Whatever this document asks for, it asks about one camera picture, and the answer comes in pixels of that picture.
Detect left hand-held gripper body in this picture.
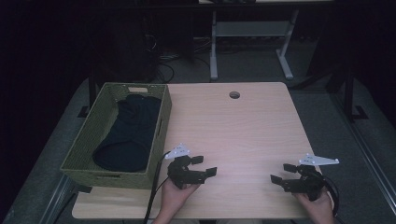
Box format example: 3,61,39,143
163,143,208,189

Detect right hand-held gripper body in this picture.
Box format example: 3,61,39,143
279,153,340,202

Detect blue knit garment white print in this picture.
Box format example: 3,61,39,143
92,93,163,173

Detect green woven basket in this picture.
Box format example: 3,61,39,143
60,81,173,190

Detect person's left hand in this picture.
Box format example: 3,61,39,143
158,178,200,220

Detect person's right hand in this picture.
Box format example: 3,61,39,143
292,186,338,224

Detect black metal stand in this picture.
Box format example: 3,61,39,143
341,64,370,123

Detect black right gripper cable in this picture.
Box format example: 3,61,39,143
321,175,341,218

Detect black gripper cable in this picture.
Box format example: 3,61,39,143
321,175,341,218
143,150,172,224

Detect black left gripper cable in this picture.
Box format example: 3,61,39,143
143,150,172,224

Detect black floor cables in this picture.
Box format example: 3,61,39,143
146,34,213,83

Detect grey metal floor rail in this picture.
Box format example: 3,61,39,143
39,174,78,224

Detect white metal desk frame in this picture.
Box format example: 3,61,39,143
198,0,334,81

